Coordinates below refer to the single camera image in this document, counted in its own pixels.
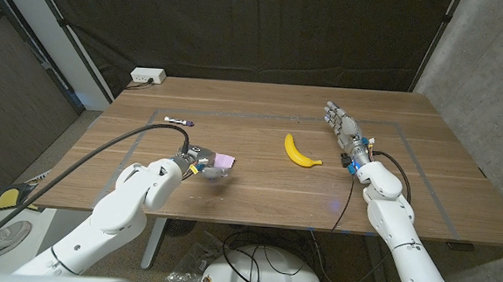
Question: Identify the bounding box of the clear plastic bag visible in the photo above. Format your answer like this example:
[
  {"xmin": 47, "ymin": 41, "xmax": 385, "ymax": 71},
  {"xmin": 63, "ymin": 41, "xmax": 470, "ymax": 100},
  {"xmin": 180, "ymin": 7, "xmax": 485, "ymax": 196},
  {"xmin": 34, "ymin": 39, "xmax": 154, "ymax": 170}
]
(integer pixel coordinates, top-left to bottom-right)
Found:
[{"xmin": 166, "ymin": 230, "xmax": 225, "ymax": 282}]

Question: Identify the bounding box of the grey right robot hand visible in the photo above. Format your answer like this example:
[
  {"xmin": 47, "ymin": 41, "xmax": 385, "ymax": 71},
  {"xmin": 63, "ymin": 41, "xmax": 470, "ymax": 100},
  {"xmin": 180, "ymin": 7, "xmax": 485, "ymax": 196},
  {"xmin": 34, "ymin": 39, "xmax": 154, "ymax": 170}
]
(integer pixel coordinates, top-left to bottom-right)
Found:
[{"xmin": 320, "ymin": 100, "xmax": 376, "ymax": 168}]

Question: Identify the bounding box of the white pillar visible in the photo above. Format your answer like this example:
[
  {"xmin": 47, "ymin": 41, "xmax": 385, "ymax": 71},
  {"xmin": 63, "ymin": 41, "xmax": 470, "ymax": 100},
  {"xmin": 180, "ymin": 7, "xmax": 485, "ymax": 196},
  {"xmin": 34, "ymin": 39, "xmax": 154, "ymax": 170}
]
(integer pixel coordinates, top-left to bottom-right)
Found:
[{"xmin": 0, "ymin": 0, "xmax": 118, "ymax": 113}]

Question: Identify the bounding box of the purple sticky note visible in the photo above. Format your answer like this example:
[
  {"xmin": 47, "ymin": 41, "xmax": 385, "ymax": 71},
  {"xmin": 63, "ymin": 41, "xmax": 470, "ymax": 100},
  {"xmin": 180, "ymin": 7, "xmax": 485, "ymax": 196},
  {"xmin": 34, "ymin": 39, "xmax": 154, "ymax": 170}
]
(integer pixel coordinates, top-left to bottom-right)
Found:
[{"xmin": 212, "ymin": 153, "xmax": 237, "ymax": 169}]

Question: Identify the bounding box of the black power strip cable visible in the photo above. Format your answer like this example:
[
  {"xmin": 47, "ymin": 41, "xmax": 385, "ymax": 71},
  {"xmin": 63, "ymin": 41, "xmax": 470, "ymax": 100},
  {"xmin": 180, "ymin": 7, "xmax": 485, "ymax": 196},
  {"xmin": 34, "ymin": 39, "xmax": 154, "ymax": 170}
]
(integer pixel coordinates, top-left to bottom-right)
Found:
[{"xmin": 125, "ymin": 77, "xmax": 155, "ymax": 92}]

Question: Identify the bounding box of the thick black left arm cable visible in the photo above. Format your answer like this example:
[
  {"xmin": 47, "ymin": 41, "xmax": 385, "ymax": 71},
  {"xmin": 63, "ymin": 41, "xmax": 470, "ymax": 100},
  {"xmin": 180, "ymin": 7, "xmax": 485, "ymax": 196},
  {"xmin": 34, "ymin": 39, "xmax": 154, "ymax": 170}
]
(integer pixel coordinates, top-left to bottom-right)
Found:
[{"xmin": 0, "ymin": 113, "xmax": 191, "ymax": 270}]

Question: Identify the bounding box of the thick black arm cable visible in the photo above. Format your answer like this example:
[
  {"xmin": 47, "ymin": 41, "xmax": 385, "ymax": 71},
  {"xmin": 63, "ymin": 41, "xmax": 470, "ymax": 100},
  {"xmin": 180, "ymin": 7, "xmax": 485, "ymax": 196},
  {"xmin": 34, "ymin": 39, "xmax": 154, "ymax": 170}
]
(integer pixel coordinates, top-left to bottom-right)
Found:
[
  {"xmin": 220, "ymin": 141, "xmax": 415, "ymax": 282},
  {"xmin": 0, "ymin": 113, "xmax": 191, "ymax": 270}
]

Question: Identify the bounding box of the white table leg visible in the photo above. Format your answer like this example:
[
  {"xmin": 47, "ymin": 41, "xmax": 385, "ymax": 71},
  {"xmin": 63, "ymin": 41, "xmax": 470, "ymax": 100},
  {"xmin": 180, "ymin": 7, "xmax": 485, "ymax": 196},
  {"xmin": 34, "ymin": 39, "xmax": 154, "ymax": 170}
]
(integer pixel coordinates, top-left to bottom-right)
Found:
[{"xmin": 141, "ymin": 216, "xmax": 168, "ymax": 272}]

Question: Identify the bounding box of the white power strip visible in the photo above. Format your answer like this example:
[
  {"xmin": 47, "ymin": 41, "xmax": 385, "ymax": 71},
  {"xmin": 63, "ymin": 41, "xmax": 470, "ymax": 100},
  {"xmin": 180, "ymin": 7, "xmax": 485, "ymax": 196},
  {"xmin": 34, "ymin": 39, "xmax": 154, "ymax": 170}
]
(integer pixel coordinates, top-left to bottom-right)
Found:
[{"xmin": 129, "ymin": 66, "xmax": 168, "ymax": 86}]

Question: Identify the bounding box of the yellow toy banana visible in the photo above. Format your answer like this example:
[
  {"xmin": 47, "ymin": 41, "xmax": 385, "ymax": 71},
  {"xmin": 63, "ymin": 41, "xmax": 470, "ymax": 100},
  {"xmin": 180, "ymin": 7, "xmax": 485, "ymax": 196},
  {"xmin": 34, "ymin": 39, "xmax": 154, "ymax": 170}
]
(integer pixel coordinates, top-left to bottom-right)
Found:
[{"xmin": 282, "ymin": 133, "xmax": 325, "ymax": 169}]

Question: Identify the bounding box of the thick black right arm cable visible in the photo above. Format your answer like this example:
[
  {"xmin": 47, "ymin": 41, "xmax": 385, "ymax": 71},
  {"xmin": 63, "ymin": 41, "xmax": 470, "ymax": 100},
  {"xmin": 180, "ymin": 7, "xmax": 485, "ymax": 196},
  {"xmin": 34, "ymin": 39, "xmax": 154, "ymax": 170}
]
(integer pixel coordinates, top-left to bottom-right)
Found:
[{"xmin": 220, "ymin": 141, "xmax": 415, "ymax": 282}]

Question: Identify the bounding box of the black backdrop curtain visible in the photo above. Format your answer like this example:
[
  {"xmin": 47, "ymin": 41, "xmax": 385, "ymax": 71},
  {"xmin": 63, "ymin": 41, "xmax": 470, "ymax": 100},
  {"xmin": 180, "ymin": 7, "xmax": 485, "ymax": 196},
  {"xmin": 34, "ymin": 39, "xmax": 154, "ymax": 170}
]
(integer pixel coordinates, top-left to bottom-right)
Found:
[{"xmin": 26, "ymin": 0, "xmax": 462, "ymax": 120}]

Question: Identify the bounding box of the grey table leg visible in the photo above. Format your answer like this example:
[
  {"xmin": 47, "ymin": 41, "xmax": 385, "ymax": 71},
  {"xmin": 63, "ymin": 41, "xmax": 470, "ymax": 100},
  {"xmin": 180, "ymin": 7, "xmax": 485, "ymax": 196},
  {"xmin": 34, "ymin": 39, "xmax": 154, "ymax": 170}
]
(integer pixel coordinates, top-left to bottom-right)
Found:
[{"xmin": 362, "ymin": 235, "xmax": 392, "ymax": 282}]

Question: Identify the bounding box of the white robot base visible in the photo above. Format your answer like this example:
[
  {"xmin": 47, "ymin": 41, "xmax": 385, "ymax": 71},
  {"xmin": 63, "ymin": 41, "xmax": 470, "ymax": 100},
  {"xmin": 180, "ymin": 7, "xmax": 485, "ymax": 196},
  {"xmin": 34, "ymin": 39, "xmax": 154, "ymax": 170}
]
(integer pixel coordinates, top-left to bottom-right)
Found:
[{"xmin": 198, "ymin": 241, "xmax": 328, "ymax": 282}]

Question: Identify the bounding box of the black backdrop stand pole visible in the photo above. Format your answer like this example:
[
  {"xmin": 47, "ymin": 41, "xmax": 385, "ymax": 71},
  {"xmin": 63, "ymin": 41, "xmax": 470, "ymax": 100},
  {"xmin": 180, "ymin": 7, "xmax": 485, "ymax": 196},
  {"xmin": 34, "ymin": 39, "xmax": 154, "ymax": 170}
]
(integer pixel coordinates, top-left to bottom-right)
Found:
[{"xmin": 409, "ymin": 0, "xmax": 462, "ymax": 96}]

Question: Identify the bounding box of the grey tape outline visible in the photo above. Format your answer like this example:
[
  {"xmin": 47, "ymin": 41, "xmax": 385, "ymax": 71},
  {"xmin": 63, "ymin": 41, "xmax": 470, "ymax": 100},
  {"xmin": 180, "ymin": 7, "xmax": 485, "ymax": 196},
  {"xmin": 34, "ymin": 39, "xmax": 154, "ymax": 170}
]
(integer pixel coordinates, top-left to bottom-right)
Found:
[{"xmin": 93, "ymin": 103, "xmax": 468, "ymax": 241}]

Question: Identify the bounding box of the white marker pen purple cap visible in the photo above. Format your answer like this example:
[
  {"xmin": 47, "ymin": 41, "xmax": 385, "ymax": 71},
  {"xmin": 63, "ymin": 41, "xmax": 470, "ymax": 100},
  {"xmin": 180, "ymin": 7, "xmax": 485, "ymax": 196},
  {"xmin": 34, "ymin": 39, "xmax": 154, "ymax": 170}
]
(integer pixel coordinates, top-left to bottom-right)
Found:
[{"xmin": 163, "ymin": 115, "xmax": 195, "ymax": 127}]

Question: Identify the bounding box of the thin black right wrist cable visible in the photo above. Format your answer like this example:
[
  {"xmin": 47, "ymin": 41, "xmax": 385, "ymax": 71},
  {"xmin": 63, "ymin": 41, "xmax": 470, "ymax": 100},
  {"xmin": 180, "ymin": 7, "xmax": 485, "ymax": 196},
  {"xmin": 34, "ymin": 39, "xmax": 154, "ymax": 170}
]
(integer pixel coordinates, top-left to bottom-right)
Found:
[{"xmin": 328, "ymin": 171, "xmax": 356, "ymax": 235}]

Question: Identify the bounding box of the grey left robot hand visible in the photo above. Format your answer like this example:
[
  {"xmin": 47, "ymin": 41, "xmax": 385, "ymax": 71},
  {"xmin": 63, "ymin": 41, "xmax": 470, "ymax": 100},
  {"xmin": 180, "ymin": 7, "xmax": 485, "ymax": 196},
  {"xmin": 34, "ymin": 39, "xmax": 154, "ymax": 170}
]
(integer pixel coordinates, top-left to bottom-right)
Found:
[{"xmin": 172, "ymin": 143, "xmax": 234, "ymax": 182}]

